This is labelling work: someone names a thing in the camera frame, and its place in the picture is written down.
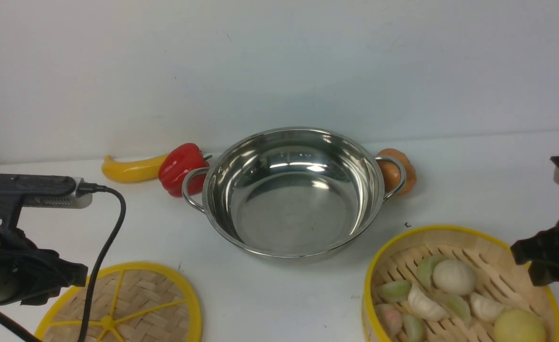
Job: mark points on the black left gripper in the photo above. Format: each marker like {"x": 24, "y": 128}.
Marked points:
{"x": 30, "y": 275}

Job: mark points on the yellow bamboo steamer basket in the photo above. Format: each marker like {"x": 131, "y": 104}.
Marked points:
{"x": 498, "y": 277}

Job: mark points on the yellow bamboo steamer lid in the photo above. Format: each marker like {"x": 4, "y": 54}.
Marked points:
{"x": 144, "y": 302}

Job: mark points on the green dumpling top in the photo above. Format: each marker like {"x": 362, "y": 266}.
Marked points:
{"x": 426, "y": 268}

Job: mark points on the green dumpling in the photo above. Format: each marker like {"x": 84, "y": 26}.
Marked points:
{"x": 426, "y": 268}
{"x": 396, "y": 291}
{"x": 414, "y": 328}
{"x": 457, "y": 306}

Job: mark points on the stainless steel pot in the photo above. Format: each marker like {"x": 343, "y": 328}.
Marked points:
{"x": 292, "y": 192}

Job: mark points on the yellow-green round bun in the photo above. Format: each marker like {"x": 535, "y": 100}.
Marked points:
{"x": 516, "y": 325}

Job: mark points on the white dumpling right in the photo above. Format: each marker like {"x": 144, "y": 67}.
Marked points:
{"x": 486, "y": 309}

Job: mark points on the white dumpling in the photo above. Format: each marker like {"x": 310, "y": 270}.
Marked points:
{"x": 423, "y": 307}
{"x": 486, "y": 309}

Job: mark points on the white round bun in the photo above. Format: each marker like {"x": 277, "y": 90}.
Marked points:
{"x": 454, "y": 277}

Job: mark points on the green dumpling middle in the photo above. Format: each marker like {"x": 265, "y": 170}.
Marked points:
{"x": 457, "y": 306}

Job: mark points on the yellow banana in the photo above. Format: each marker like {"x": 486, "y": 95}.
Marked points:
{"x": 133, "y": 171}

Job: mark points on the green dumpling bottom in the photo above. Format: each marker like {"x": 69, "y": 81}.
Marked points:
{"x": 414, "y": 328}

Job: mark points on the green dumpling left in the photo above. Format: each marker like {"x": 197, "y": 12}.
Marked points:
{"x": 396, "y": 291}

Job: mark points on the pink dumpling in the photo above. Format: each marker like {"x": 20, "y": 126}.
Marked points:
{"x": 390, "y": 319}

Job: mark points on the brown potato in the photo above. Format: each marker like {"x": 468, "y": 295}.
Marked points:
{"x": 391, "y": 173}

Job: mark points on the red bell pepper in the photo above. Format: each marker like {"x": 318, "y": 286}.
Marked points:
{"x": 178, "y": 164}

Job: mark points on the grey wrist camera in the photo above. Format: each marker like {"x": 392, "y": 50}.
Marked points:
{"x": 39, "y": 191}

